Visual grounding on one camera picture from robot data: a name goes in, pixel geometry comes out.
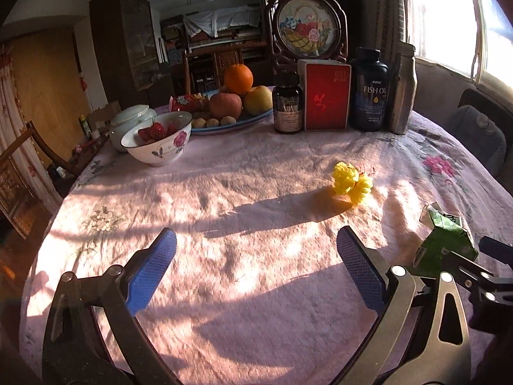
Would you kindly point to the red box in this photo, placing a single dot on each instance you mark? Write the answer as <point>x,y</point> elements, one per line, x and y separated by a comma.
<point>326,96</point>

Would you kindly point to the small dark supplement bottle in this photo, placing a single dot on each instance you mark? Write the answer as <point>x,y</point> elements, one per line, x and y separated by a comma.
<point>287,106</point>

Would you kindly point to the dark blue supplement bottle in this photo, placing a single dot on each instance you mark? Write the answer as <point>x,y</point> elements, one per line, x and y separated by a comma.
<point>368,92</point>

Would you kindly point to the small brown fruit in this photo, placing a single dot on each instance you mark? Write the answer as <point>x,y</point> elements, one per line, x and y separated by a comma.
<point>212,122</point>
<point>227,120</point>
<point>198,122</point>

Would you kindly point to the crushed green carton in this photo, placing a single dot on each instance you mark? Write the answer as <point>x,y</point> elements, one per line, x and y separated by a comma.
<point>445,236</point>

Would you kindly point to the white lidded pot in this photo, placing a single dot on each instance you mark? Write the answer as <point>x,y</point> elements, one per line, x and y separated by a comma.
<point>128,122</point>

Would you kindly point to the white floral bowl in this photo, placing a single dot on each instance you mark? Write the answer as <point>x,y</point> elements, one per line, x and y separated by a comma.
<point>160,150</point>

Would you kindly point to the small green bottle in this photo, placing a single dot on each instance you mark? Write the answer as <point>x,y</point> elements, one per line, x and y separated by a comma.
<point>84,126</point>

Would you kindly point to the round embroidered flower ornament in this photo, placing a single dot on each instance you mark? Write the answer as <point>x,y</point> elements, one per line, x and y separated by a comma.
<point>308,28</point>

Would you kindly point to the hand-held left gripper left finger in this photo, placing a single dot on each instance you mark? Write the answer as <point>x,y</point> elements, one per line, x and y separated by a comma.
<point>152,272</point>

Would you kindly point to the blue rimmed fruit plate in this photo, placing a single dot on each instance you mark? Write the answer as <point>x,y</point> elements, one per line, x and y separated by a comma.
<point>248,122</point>

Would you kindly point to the carved wooden chair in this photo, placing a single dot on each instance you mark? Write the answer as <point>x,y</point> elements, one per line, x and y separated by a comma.
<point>212,64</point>

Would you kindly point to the strawberry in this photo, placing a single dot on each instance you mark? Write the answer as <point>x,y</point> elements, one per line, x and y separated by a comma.
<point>143,134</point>
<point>157,130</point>

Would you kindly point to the red apple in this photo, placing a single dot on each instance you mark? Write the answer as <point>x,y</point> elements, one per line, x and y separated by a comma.
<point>225,106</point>

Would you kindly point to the yellow apple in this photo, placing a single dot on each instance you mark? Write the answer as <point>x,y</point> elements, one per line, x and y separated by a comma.
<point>258,100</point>

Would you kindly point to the white draped sheet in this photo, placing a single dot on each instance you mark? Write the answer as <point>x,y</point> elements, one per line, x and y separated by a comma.
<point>220,20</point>

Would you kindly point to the yellow yarn pompom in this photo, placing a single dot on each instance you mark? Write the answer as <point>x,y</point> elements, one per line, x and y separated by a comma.
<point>344,178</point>

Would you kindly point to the red snack packet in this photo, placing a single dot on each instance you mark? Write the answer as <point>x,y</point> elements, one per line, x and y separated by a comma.
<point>188,102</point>

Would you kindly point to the tall glass door cabinet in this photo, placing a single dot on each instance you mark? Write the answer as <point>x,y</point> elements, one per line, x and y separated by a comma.
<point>124,40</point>

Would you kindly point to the stainless steel bottle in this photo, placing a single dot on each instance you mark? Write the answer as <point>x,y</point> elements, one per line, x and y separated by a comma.
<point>402,92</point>

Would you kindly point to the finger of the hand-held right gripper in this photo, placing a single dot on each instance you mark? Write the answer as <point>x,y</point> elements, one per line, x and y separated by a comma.
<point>491,245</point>
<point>469,266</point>

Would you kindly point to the wooden door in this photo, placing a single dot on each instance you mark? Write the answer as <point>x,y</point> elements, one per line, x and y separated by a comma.
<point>48,88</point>

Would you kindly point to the brick pattern curtain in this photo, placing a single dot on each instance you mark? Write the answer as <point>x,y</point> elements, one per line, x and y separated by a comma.
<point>390,8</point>

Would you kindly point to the orange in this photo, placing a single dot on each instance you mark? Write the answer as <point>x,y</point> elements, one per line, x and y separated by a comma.
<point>238,79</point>

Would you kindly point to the black office chair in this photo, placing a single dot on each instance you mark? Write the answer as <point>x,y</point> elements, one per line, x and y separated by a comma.
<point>481,100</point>

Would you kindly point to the dark wooden armchair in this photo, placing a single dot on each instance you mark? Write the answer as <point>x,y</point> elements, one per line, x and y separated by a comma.
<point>40,148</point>

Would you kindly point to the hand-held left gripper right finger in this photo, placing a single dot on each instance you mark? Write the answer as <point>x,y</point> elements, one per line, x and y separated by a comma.
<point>360,272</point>

